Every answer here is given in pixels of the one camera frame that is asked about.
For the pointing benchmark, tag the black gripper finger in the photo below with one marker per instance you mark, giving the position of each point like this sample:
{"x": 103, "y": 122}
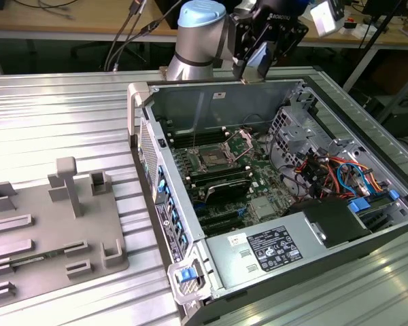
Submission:
{"x": 287, "y": 37}
{"x": 241, "y": 40}

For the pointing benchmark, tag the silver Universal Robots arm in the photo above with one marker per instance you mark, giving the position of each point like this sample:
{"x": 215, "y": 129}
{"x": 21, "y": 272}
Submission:
{"x": 197, "y": 40}

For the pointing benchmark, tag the RAM slot with white clips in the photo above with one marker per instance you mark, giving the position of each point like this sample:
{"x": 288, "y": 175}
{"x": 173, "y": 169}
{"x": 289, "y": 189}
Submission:
{"x": 197, "y": 131}
{"x": 200, "y": 138}

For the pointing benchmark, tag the CPU socket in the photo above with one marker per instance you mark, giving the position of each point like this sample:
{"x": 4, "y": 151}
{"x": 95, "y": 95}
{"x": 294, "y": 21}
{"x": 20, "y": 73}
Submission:
{"x": 211, "y": 158}

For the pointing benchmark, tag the black expansion slot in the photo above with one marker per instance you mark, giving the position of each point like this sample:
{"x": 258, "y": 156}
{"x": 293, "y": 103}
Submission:
{"x": 224, "y": 227}
{"x": 221, "y": 217}

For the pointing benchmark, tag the white box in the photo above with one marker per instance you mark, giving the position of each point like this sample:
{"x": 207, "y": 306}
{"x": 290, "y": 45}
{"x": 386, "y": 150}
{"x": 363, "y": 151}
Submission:
{"x": 360, "y": 31}

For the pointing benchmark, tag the black stand leg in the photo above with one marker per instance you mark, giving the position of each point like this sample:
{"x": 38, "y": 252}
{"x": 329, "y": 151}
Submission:
{"x": 377, "y": 30}

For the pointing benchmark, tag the silver perforated drive cage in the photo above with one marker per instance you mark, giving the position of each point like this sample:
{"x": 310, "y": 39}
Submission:
{"x": 292, "y": 132}

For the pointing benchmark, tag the thin metal locking lever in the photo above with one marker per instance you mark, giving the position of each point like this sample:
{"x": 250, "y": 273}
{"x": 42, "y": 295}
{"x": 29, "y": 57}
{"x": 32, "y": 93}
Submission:
{"x": 194, "y": 137}

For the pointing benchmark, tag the black RAM stick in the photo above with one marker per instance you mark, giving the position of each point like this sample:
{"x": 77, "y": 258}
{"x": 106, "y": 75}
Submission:
{"x": 221, "y": 177}

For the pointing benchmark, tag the open grey PC case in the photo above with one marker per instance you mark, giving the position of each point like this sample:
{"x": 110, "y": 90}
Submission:
{"x": 177, "y": 163}

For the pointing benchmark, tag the black equipment box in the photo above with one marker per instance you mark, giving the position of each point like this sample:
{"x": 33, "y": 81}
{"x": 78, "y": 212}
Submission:
{"x": 404, "y": 119}

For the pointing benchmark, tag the black graphics card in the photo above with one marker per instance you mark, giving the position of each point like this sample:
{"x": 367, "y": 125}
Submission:
{"x": 228, "y": 190}

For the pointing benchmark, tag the green motherboard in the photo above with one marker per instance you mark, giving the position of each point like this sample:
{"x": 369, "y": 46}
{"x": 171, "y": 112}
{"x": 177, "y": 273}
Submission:
{"x": 268, "y": 190}

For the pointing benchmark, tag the wooden workbench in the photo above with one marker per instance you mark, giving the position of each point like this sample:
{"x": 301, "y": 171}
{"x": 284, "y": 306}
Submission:
{"x": 88, "y": 20}

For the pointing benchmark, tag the blue card retainer clip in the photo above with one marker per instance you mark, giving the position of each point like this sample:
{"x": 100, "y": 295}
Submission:
{"x": 161, "y": 185}

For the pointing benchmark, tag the silver chipset heat sink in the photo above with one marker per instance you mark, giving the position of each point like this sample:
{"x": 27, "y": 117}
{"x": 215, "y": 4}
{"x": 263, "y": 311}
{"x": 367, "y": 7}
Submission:
{"x": 262, "y": 207}

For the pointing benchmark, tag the blue disk carrier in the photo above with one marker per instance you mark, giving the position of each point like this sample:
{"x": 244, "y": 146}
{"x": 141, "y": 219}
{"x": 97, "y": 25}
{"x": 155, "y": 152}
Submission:
{"x": 358, "y": 205}

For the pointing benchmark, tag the black plastic air shroud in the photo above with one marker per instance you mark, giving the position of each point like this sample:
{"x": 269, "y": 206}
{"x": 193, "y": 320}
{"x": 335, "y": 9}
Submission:
{"x": 340, "y": 220}

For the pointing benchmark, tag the silver power supply with label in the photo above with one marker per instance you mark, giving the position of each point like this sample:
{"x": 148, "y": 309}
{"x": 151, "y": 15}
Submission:
{"x": 231, "y": 261}

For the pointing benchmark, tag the blue case release latch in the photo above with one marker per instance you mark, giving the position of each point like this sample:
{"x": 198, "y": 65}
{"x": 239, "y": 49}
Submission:
{"x": 185, "y": 275}

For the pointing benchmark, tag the grey plastic parts rack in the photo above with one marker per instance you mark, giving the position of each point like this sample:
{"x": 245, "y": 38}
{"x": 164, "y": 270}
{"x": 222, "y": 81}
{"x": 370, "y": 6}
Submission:
{"x": 54, "y": 231}

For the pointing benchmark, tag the green RAM stick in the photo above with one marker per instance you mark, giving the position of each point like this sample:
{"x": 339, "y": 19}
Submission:
{"x": 37, "y": 256}

